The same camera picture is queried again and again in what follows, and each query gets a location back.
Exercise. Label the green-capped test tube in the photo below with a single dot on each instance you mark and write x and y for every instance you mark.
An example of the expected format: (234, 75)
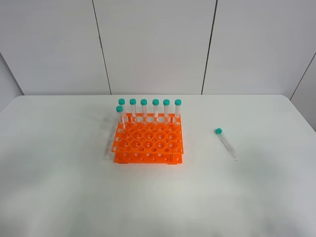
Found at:
(219, 132)

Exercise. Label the row tube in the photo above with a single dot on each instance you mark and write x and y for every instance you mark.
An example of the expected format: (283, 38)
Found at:
(121, 102)
(144, 107)
(155, 107)
(178, 103)
(166, 104)
(133, 109)

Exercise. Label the orange test tube rack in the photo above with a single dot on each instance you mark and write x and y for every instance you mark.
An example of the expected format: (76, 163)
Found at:
(149, 140)

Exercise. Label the front-left racked test tube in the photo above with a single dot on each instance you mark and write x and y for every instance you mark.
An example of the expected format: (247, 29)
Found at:
(121, 115)

